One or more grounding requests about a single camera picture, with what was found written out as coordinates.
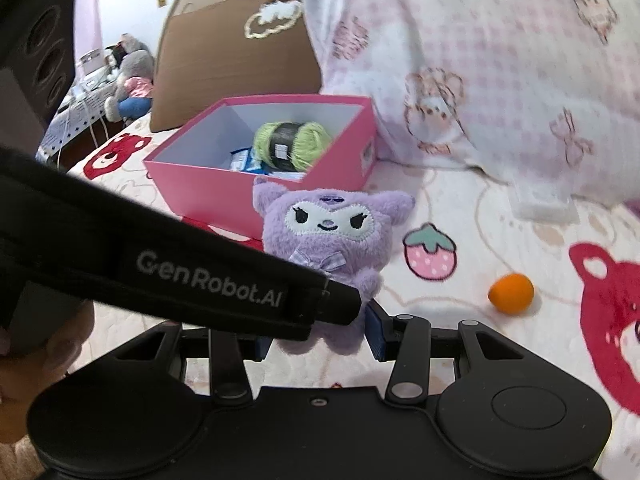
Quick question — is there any green yarn ball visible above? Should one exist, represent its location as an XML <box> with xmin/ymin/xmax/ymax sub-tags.
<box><xmin>252</xmin><ymin>120</ymin><xmax>334</xmax><ymax>172</ymax></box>

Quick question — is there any purple plush toy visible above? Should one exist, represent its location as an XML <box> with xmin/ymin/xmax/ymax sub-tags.
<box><xmin>251</xmin><ymin>176</ymin><xmax>417</xmax><ymax>357</ymax></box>

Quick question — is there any orange egg-shaped sponge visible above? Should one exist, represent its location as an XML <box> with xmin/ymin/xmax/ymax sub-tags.
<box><xmin>488</xmin><ymin>273</ymin><xmax>535</xmax><ymax>315</ymax></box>

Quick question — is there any grey plush bear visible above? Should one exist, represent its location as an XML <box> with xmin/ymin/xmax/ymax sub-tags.
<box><xmin>104</xmin><ymin>34</ymin><xmax>155</xmax><ymax>122</ymax></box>

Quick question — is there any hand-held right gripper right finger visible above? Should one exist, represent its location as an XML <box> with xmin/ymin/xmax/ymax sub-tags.
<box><xmin>365</xmin><ymin>302</ymin><xmax>524</xmax><ymax>406</ymax></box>

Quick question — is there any blue snack packet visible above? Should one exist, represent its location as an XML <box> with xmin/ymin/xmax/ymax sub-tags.
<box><xmin>229</xmin><ymin>147</ymin><xmax>264</xmax><ymax>174</ymax></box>

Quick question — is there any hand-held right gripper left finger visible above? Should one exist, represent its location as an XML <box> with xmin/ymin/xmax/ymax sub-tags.
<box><xmin>115</xmin><ymin>323</ymin><xmax>274</xmax><ymax>407</ymax></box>

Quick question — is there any cluttered side table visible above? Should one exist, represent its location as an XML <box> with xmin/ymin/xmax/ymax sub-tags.
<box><xmin>36</xmin><ymin>45</ymin><xmax>123</xmax><ymax>163</ymax></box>

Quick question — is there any pink checked cartoon pillow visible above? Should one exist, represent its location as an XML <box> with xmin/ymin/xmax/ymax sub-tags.
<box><xmin>299</xmin><ymin>0</ymin><xmax>640</xmax><ymax>206</ymax></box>

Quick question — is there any clear plastic bag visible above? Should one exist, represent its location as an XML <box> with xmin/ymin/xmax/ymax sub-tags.
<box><xmin>512</xmin><ymin>184</ymin><xmax>578</xmax><ymax>222</ymax></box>

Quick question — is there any person's left hand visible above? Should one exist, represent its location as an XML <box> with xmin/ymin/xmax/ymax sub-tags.
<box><xmin>0</xmin><ymin>304</ymin><xmax>97</xmax><ymax>445</ymax></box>

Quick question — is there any pink cardboard box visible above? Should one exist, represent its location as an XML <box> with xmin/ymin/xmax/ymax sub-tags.
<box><xmin>142</xmin><ymin>94</ymin><xmax>377</xmax><ymax>227</ymax></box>

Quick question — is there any brown cloud-embroidered pillow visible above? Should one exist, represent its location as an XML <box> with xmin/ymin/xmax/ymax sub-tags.
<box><xmin>151</xmin><ymin>0</ymin><xmax>323</xmax><ymax>132</ymax></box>

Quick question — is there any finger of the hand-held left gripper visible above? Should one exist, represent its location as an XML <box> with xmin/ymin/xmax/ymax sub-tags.
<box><xmin>306</xmin><ymin>276</ymin><xmax>363</xmax><ymax>330</ymax></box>

